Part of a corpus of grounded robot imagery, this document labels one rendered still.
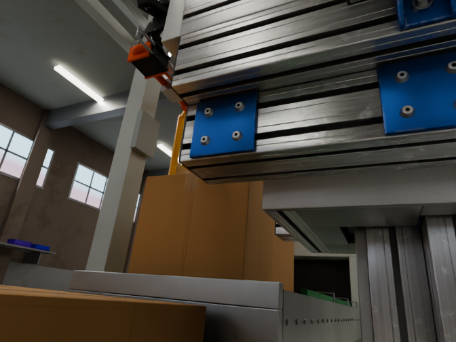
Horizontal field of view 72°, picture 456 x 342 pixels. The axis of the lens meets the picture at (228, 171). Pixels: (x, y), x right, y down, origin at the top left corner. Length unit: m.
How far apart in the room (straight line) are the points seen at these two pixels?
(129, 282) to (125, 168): 1.32
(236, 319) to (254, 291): 0.08
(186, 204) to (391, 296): 0.69
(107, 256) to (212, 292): 1.32
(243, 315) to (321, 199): 0.45
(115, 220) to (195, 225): 1.19
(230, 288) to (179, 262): 0.23
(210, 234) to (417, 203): 0.66
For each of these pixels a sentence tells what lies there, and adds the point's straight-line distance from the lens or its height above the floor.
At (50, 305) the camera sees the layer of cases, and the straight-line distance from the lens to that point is 0.48.
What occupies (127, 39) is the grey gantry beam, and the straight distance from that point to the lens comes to 3.93.
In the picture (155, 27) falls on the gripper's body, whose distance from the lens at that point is 1.05.
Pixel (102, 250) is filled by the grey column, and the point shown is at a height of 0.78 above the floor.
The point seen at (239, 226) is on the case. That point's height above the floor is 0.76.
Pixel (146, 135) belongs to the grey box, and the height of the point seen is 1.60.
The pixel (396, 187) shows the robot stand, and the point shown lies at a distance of 0.43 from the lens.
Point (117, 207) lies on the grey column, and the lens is 2.16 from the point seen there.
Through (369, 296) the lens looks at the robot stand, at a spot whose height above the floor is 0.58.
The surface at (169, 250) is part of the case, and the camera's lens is 1.03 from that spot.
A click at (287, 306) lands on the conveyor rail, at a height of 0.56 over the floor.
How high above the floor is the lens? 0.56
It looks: 22 degrees up
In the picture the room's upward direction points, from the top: 5 degrees clockwise
